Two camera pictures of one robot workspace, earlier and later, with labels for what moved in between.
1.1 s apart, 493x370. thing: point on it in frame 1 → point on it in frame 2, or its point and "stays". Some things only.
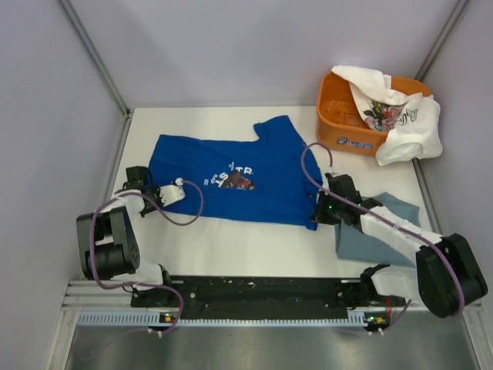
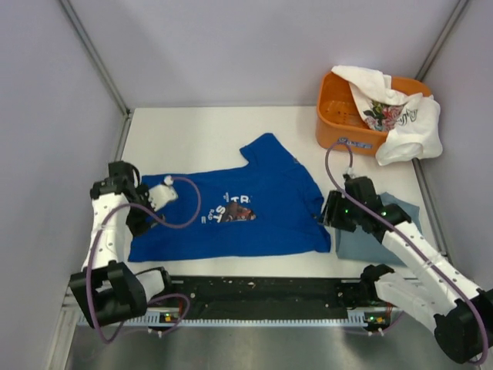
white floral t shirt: [411, 121] stays
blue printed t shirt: [267, 177] → [268, 205]
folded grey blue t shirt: [352, 243] stays
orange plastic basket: [341, 124] stays
